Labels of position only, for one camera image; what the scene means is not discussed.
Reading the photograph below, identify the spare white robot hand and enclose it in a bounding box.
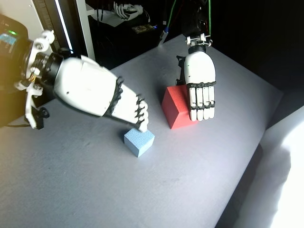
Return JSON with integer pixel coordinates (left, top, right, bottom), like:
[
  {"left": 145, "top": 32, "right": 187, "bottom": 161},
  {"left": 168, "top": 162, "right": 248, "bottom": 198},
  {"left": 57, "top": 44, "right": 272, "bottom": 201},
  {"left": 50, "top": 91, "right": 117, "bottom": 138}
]
[{"left": 113, "top": 1, "right": 144, "bottom": 21}]

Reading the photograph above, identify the white upright column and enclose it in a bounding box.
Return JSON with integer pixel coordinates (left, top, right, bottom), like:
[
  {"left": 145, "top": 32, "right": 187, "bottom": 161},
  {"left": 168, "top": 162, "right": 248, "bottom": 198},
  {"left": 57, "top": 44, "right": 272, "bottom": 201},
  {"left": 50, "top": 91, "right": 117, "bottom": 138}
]
[{"left": 76, "top": 0, "right": 96, "bottom": 61}]

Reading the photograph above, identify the black post with light strip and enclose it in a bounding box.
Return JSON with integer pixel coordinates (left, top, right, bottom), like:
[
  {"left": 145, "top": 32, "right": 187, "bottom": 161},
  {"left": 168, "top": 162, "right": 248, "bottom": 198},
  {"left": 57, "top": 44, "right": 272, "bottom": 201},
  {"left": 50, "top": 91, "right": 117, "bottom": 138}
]
[{"left": 33, "top": 0, "right": 79, "bottom": 59}]

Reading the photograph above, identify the grey cable plug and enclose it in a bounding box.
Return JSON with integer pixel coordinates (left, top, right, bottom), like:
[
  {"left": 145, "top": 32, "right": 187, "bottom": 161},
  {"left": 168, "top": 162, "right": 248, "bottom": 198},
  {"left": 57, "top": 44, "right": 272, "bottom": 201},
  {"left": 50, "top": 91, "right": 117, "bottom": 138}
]
[{"left": 159, "top": 27, "right": 170, "bottom": 45}]

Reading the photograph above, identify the thin green cable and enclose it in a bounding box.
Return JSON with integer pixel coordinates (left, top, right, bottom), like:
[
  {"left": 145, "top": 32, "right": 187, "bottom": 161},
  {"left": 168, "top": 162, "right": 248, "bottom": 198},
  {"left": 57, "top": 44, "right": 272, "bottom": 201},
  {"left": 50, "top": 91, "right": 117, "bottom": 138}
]
[
  {"left": 166, "top": 0, "right": 179, "bottom": 31},
  {"left": 207, "top": 0, "right": 213, "bottom": 36}
]

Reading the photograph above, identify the light blue foam cube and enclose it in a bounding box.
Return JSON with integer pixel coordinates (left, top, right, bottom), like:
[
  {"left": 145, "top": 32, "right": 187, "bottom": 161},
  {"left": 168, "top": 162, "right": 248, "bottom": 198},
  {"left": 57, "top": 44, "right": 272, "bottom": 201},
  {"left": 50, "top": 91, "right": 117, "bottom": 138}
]
[{"left": 123, "top": 128, "right": 155, "bottom": 158}]

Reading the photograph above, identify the white backdrop sheet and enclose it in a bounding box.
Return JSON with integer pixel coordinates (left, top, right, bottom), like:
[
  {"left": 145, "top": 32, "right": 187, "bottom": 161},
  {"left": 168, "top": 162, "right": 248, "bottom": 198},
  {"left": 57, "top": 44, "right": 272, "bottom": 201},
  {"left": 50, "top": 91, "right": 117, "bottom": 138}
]
[{"left": 215, "top": 114, "right": 304, "bottom": 228}]

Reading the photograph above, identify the grey table cloth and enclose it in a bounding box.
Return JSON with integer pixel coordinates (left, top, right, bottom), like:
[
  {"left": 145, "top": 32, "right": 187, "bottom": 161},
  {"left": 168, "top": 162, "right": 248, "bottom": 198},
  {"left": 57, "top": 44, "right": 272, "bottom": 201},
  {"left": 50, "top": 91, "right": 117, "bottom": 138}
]
[{"left": 0, "top": 33, "right": 285, "bottom": 228}]

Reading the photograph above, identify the white cabinet panel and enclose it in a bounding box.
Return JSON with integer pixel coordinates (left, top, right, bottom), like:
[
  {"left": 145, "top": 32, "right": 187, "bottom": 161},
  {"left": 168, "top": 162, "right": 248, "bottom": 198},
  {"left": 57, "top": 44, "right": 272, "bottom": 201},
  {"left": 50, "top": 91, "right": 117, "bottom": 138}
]
[{"left": 0, "top": 0, "right": 54, "bottom": 52}]

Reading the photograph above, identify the red cube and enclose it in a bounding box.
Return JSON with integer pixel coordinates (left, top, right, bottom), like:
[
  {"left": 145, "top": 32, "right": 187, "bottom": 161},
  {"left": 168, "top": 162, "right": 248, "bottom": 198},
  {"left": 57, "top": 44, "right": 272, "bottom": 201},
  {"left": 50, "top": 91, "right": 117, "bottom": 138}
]
[{"left": 161, "top": 84, "right": 199, "bottom": 130}]

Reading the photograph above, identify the small circuit board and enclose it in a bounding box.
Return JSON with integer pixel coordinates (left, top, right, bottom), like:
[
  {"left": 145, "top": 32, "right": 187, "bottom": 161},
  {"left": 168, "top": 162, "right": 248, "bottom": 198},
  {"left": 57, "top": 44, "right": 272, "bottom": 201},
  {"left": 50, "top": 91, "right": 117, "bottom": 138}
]
[{"left": 132, "top": 23, "right": 154, "bottom": 33}]

